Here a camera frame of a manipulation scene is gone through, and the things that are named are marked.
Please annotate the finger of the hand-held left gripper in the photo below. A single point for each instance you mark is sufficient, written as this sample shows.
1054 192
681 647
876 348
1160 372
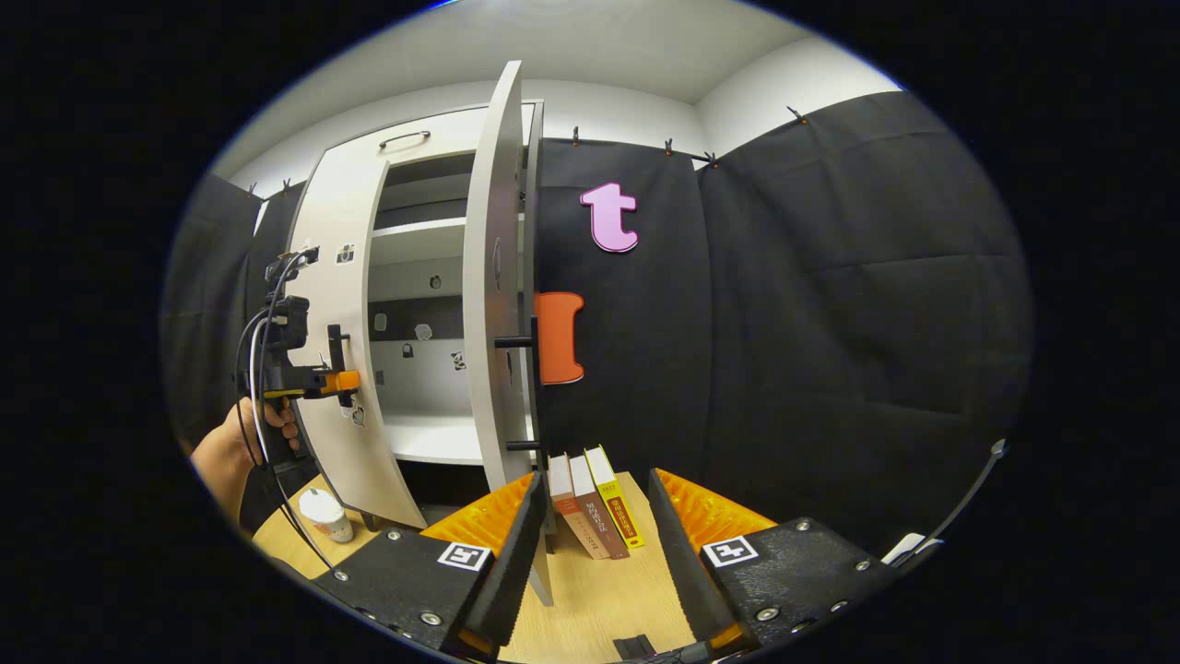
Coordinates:
343 382

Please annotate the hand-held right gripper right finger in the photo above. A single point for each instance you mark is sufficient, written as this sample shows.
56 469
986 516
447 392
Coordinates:
678 563

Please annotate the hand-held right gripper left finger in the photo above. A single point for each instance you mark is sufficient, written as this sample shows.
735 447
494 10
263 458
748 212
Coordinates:
516 572

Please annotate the beige cabinet door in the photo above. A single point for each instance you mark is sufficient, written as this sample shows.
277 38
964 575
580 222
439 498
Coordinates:
369 480
489 277

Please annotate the beige double-door shoe cabinet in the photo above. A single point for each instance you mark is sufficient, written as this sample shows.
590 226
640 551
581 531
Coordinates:
433 134

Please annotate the white cabinet shelf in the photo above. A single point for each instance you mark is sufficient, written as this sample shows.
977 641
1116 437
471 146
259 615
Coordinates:
415 244

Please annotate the white and orange book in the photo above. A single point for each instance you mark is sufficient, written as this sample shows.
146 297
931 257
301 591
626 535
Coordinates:
576 516

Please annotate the yellow book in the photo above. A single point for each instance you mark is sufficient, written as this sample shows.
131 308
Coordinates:
616 503

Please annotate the brown book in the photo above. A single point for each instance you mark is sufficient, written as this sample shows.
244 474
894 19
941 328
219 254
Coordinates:
597 516

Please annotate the white lidded paper cup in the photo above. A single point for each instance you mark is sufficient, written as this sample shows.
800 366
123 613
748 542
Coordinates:
324 516

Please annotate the black backdrop cloth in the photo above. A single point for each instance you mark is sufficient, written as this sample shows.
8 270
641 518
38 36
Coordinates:
830 323

